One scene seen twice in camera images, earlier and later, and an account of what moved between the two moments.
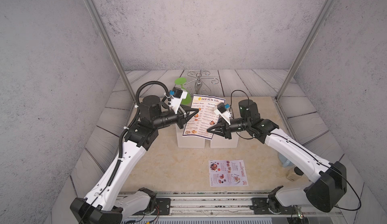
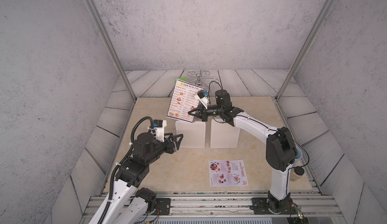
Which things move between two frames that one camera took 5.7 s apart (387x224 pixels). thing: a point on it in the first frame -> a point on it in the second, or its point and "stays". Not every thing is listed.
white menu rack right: [219, 142] stays
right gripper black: [225, 132] -> [202, 113]
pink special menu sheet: [227, 173] stays
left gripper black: [180, 118] -> [174, 147]
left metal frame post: [104, 34] stays
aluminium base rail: [221, 205] stays
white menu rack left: [188, 142] stays
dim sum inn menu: [197, 126] -> [183, 101]
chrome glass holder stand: [200, 86] stays
